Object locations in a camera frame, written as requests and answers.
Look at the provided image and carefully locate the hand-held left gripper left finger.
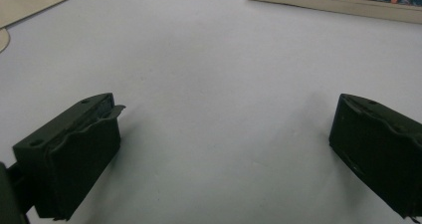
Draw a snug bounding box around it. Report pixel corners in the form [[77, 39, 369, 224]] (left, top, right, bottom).
[[12, 92, 126, 222]]

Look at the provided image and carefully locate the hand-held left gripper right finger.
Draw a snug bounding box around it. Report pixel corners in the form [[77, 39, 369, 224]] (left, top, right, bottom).
[[328, 93, 422, 220]]

